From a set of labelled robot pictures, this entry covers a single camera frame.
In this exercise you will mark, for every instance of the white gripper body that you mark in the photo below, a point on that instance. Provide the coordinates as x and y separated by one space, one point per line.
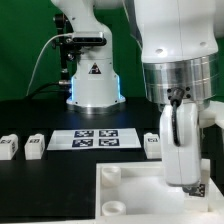
182 164

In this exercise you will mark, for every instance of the white square tabletop tray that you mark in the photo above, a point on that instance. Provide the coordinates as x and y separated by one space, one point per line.
136 193

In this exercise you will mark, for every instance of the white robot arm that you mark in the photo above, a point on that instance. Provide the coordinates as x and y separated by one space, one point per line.
179 54

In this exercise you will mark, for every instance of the white marker sheet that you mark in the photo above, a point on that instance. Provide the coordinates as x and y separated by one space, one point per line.
82 139

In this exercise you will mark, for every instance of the black camera stand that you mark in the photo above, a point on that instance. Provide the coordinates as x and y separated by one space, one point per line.
68 50

